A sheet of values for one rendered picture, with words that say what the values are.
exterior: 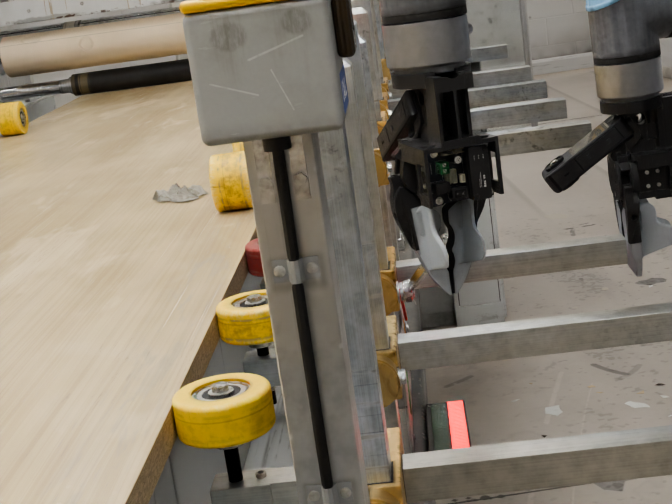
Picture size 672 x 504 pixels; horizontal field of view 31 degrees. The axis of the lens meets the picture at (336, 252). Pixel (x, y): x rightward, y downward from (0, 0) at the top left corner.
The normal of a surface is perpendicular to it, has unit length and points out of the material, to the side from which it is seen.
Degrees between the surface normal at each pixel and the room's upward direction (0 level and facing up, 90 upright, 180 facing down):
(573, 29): 90
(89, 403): 0
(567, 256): 90
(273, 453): 0
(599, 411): 0
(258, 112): 90
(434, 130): 90
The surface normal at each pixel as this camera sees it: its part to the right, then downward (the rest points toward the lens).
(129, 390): -0.14, -0.96
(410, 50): -0.44, 0.28
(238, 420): 0.34, 0.18
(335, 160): -0.04, 0.25
